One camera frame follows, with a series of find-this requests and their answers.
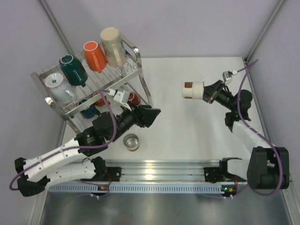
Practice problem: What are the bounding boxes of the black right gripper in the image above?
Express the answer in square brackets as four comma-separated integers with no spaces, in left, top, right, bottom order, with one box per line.
[192,80,236,112]

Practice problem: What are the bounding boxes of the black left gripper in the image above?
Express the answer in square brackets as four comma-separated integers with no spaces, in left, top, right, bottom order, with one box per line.
[109,101,161,143]

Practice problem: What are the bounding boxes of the red cup white interior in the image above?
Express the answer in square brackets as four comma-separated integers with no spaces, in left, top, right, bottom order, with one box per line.
[128,92,141,105]

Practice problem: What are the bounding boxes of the small tumbler cork band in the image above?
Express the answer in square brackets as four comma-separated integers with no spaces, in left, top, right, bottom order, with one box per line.
[182,82,204,100]

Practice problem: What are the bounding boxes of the steel tumbler cork base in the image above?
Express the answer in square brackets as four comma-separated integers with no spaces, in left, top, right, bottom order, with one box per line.
[123,134,140,151]

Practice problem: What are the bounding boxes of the orange black round mug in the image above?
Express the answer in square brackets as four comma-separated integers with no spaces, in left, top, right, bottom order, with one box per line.
[92,92,111,107]

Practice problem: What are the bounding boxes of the dark blue speckled mug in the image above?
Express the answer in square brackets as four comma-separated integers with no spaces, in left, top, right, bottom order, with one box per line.
[80,104,101,119]

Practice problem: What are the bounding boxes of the tall beige floral mug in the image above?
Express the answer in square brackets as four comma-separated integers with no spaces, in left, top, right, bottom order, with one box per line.
[100,27,127,69]

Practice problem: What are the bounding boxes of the dark green mug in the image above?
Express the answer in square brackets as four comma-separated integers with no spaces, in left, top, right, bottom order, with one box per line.
[59,54,88,87]

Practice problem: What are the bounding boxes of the light blue mug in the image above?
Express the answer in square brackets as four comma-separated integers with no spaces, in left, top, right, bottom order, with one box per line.
[44,73,78,104]

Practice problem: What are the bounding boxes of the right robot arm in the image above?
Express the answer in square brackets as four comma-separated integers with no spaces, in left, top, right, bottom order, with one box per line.
[203,80,290,190]

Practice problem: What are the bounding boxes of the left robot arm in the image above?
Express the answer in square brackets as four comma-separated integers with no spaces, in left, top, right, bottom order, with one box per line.
[9,104,161,197]

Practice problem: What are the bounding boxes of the stainless steel dish rack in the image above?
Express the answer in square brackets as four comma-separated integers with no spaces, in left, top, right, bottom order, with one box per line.
[30,35,153,134]

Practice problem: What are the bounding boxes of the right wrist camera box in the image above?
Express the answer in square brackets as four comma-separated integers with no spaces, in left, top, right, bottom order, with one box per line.
[222,70,238,85]

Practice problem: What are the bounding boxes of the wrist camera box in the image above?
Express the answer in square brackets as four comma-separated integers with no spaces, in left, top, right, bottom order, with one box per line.
[108,89,131,111]
[222,70,238,85]

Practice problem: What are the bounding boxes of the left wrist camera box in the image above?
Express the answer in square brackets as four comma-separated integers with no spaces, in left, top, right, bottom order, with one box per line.
[108,89,131,111]

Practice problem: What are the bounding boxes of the aluminium mounting rail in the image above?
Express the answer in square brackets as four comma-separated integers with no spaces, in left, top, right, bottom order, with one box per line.
[38,159,293,183]

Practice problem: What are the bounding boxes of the slotted cable duct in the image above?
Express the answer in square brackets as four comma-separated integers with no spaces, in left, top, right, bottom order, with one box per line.
[49,183,228,194]

